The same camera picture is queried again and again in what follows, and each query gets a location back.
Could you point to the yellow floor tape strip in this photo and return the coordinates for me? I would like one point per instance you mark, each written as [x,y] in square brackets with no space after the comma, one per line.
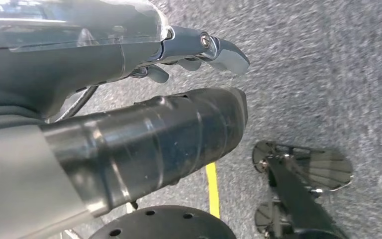
[213,191]

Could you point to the black perforated disc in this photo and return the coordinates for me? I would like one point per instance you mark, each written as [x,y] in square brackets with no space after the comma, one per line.
[164,224]

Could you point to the black and grey robot leg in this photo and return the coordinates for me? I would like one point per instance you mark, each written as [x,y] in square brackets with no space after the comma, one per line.
[161,138]

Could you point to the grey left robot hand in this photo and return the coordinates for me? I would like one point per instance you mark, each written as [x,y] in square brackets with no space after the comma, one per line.
[62,59]

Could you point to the black wheeled stand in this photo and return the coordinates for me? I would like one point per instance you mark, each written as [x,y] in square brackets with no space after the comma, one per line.
[296,198]

